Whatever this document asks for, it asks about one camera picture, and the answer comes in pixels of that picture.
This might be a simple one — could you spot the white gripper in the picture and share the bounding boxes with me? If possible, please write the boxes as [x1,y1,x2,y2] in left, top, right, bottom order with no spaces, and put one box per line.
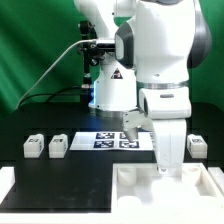
[123,87,191,174]

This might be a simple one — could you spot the white square table top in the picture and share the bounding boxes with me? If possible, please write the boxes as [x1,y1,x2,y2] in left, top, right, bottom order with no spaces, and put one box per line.
[111,163,224,224]

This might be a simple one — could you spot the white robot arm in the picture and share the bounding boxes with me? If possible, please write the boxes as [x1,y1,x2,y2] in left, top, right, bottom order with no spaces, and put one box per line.
[73,0,211,175]

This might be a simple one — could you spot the white sheet with markers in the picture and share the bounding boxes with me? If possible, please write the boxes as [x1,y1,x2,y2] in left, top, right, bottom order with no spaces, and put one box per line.
[70,132,153,151]

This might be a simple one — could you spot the white block right edge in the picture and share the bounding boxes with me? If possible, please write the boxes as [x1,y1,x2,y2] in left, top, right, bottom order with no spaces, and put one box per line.
[208,167,224,195]

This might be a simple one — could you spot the green backdrop curtain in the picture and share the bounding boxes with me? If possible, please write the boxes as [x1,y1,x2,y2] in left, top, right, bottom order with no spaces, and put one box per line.
[0,0,224,120]

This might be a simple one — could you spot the black cable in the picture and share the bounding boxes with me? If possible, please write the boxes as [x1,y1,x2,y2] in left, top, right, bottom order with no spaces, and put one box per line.
[19,85,84,107]

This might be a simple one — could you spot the black camera on stand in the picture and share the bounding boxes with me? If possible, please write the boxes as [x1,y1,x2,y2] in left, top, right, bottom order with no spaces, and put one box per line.
[77,21,115,103]

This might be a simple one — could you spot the white cable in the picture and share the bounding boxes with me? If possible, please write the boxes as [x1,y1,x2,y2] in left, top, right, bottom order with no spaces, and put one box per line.
[15,39,98,110]

